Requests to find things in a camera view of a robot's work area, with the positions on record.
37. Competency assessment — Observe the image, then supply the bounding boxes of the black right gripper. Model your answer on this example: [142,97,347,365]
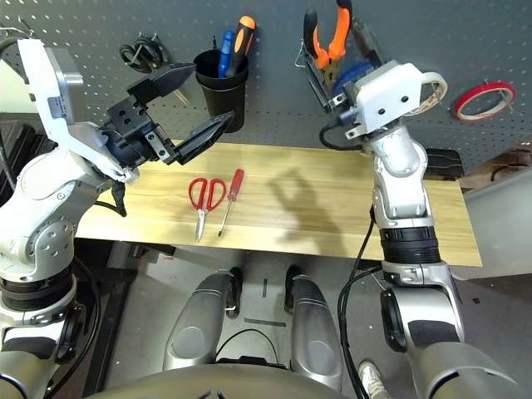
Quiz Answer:
[304,18,388,114]

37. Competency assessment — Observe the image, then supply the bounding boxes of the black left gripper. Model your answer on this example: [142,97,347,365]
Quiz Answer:
[103,62,236,167]

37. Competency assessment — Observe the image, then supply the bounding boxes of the orange black pliers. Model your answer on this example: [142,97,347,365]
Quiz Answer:
[303,0,353,91]

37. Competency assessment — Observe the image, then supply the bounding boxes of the red handled screwdriver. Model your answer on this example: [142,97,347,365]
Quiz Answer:
[218,168,246,239]

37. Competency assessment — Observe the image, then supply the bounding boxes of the red handled scissors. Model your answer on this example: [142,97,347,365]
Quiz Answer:
[188,177,228,243]

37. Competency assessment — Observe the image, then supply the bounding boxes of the red tape roll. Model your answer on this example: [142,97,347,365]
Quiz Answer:
[452,81,518,123]

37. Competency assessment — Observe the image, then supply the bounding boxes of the dark grey metal pegboard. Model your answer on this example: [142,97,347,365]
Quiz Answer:
[0,0,532,172]

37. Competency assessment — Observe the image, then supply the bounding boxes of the blue tape roll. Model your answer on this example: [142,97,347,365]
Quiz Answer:
[332,62,376,95]

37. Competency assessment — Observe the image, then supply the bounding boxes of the black plastic cup holder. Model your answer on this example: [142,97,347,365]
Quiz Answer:
[193,48,249,134]

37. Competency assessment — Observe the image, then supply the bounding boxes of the orange black screwdriver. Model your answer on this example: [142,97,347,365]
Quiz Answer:
[226,15,257,78]

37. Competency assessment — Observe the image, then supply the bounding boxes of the white tape roll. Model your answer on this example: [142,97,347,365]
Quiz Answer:
[409,71,449,118]

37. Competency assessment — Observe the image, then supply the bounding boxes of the flat black tool case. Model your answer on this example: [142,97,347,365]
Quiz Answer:
[423,148,465,182]

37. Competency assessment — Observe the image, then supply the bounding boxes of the long metal peg hook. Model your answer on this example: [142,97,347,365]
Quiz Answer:
[481,78,516,111]

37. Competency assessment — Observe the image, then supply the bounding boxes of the large black ribbed case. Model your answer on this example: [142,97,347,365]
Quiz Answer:
[0,122,57,204]

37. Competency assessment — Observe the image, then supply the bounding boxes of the brown cardboard box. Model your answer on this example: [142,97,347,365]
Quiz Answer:
[459,143,532,190]

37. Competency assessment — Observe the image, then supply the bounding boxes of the silver robot left leg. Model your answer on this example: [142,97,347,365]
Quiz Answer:
[162,268,244,373]

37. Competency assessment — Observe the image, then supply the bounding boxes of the silver robot leg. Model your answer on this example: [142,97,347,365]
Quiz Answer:
[284,264,344,392]
[162,268,244,373]

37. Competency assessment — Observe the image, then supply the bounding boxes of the grey plastic box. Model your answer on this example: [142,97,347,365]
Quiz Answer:
[451,182,532,283]

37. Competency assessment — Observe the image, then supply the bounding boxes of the silver robot right leg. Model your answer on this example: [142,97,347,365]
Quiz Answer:
[284,264,344,392]

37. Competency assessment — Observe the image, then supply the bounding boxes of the grey robot torso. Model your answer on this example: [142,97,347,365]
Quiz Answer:
[82,363,375,399]

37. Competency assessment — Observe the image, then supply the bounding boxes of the white grey sneaker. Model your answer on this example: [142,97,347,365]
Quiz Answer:
[357,360,388,399]

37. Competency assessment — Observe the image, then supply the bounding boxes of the wire pliers holder hook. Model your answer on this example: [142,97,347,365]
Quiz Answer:
[294,39,334,111]

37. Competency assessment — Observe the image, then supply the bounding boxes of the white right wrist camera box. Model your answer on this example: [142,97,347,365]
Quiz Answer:
[344,61,426,139]

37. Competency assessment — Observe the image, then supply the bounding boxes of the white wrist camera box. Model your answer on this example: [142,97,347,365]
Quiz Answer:
[344,61,426,139]
[16,39,140,185]

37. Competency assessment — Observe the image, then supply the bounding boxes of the blue handled screwdriver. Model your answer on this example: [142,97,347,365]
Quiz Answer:
[218,29,237,79]

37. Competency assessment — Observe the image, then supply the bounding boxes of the black handled scissors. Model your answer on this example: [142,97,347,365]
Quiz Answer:
[119,35,190,103]

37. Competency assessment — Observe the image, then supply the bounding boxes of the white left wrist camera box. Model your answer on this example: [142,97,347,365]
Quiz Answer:
[16,39,140,185]

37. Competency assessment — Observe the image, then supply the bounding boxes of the black metal table frame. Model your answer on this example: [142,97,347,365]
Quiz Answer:
[127,244,176,261]

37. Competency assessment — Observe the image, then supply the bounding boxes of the black floor cable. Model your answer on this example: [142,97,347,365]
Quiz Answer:
[215,328,279,367]

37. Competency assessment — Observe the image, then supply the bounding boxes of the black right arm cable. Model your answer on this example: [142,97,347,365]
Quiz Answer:
[318,108,386,399]

